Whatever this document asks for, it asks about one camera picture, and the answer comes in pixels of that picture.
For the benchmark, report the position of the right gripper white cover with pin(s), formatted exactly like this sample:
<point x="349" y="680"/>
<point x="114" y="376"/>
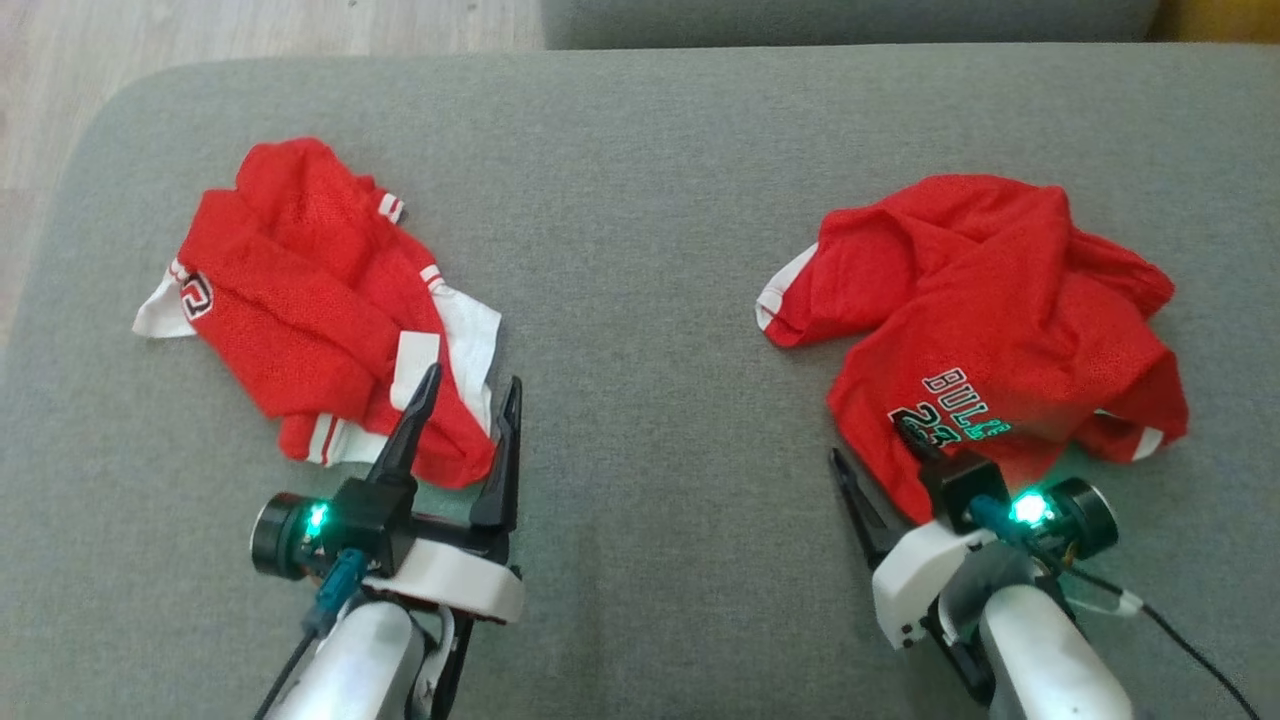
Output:
<point x="920" y="580"/>

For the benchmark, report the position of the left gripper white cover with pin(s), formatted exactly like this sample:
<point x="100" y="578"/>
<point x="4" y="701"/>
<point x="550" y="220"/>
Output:
<point x="460" y="585"/>

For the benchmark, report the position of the red Bulls 23 jersey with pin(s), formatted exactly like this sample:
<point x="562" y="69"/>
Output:
<point x="980" y="300"/>

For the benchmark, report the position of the red jersey with white sleeves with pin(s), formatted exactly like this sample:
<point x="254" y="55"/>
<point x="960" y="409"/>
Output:
<point x="290" y="300"/>

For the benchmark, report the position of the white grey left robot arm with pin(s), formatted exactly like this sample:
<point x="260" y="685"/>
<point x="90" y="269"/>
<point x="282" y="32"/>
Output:
<point x="360" y="670"/>

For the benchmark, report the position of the large grey sofa seat cushion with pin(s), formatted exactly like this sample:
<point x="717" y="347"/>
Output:
<point x="650" y="250"/>

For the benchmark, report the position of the yellow sofa back cushion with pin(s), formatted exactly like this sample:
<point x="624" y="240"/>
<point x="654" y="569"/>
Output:
<point x="1220" y="18"/>

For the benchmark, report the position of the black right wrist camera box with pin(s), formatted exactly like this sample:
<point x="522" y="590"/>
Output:
<point x="960" y="490"/>

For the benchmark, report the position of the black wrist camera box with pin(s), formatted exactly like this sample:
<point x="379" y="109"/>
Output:
<point x="375" y="520"/>
<point x="960" y="490"/>

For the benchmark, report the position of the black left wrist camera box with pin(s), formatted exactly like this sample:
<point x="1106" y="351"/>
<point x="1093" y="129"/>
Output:
<point x="375" y="520"/>

